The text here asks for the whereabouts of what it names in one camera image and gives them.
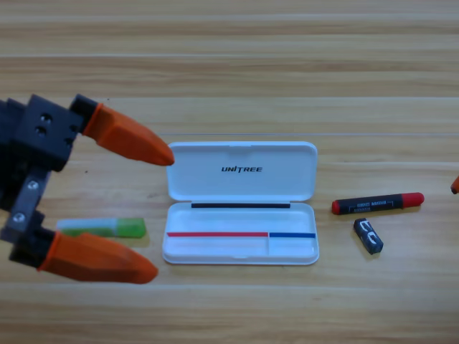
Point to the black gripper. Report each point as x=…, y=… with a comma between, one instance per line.
x=39, y=136

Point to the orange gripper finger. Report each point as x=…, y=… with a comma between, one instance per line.
x=97, y=259
x=456, y=185

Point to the green highlighter pen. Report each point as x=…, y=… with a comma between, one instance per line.
x=129, y=227

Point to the red and black marker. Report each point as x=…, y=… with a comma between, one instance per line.
x=376, y=204

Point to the white Unitree pencil case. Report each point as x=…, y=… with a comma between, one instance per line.
x=215, y=179

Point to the black eraser with white print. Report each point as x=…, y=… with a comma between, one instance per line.
x=369, y=238

